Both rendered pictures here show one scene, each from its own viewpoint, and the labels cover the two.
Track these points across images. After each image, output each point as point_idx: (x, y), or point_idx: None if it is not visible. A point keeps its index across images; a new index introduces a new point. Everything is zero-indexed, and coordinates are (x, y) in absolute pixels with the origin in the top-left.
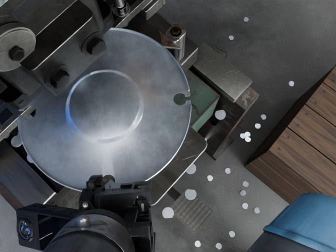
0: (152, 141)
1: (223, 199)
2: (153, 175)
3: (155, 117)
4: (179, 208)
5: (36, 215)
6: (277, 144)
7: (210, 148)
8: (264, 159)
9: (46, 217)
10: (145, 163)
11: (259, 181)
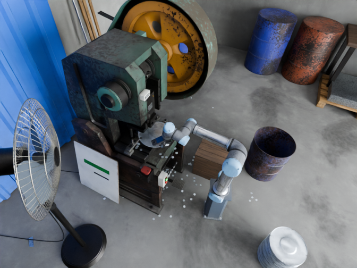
0: None
1: (188, 184)
2: None
3: None
4: (174, 183)
5: (155, 139)
6: (196, 152)
7: (179, 166)
8: (195, 160)
9: (157, 137)
10: None
11: (198, 176)
